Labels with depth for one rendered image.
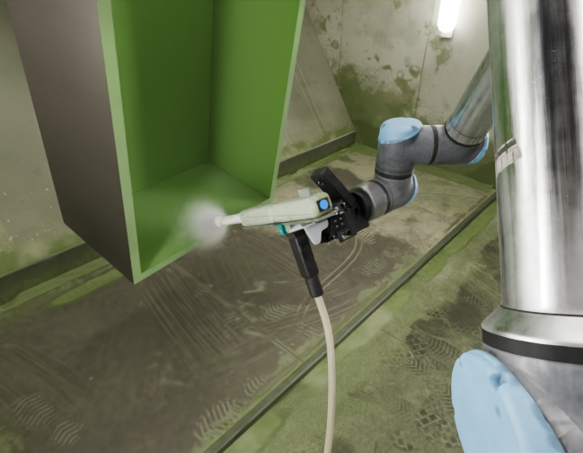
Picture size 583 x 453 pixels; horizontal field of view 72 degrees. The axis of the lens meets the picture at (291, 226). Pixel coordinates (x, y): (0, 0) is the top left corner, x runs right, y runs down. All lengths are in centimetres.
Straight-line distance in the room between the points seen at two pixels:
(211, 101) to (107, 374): 102
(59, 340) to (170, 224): 71
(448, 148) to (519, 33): 55
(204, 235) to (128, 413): 60
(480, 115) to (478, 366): 58
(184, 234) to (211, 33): 68
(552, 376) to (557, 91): 24
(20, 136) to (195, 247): 110
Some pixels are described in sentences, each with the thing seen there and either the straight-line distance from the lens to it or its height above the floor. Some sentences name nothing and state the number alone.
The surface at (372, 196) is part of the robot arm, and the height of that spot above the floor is 76.
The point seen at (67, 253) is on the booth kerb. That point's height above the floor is 15.
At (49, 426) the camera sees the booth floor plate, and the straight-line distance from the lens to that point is 151.
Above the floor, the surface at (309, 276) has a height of 65.
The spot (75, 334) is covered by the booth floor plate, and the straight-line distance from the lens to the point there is 175.
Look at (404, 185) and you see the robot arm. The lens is 99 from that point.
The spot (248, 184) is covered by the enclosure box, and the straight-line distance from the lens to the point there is 157.
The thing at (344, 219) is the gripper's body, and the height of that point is 73.
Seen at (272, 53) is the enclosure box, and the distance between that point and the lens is 133.
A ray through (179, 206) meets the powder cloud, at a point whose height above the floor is 60.
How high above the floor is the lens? 118
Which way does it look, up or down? 32 degrees down
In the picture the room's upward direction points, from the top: straight up
